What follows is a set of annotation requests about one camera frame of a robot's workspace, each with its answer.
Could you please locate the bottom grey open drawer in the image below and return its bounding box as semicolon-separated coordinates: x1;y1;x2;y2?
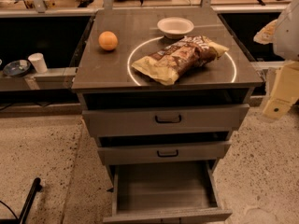
103;161;232;224

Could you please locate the top grey drawer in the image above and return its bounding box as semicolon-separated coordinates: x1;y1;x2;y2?
83;104;249;137

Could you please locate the orange fruit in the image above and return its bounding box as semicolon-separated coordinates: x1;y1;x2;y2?
98;31;118;50

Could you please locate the middle grey drawer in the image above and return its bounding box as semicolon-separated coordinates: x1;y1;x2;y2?
98;141;231;165

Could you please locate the black metal leg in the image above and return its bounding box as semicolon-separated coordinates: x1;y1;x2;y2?
0;177;43;224

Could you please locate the brown and yellow chip bag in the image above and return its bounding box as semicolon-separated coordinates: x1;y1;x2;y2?
132;35;229;86

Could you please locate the white paper cup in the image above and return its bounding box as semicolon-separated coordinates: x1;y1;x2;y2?
28;53;48;73

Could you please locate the grey drawer cabinet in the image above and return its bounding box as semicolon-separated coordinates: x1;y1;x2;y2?
72;7;261;224

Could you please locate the white paper bowl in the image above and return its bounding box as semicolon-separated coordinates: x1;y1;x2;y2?
157;17;194;39

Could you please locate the dark blue plate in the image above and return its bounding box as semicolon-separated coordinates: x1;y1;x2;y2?
3;60;31;77

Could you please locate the black cable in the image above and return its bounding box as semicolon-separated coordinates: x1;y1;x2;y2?
0;200;20;220

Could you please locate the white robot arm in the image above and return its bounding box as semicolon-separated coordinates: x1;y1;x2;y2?
253;0;299;120

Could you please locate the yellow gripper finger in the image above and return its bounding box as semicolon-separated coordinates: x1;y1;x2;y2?
262;62;299;120
253;20;277;45

